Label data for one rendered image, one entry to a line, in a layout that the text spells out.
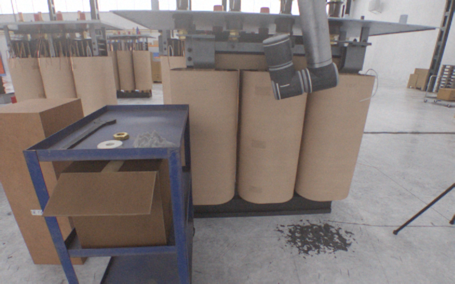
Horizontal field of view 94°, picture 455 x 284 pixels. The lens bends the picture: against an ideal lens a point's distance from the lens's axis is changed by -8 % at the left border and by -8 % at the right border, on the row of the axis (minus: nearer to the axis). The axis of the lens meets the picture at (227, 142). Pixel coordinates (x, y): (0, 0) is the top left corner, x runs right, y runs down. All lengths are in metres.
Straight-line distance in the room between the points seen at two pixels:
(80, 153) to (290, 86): 0.80
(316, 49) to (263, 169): 0.82
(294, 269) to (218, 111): 1.03
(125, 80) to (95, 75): 3.85
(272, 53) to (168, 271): 1.15
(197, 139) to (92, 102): 2.18
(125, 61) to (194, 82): 5.84
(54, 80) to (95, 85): 0.51
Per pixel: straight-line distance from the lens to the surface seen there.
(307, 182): 1.72
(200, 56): 1.34
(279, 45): 0.98
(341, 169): 1.72
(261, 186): 1.57
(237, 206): 1.80
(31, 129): 1.33
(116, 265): 1.44
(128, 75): 7.11
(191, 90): 1.32
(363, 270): 1.70
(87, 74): 3.32
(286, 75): 1.01
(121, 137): 0.86
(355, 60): 1.59
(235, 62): 1.44
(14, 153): 1.44
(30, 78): 3.76
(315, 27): 0.99
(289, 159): 1.53
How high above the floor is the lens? 1.15
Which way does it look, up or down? 21 degrees down
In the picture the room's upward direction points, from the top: 1 degrees clockwise
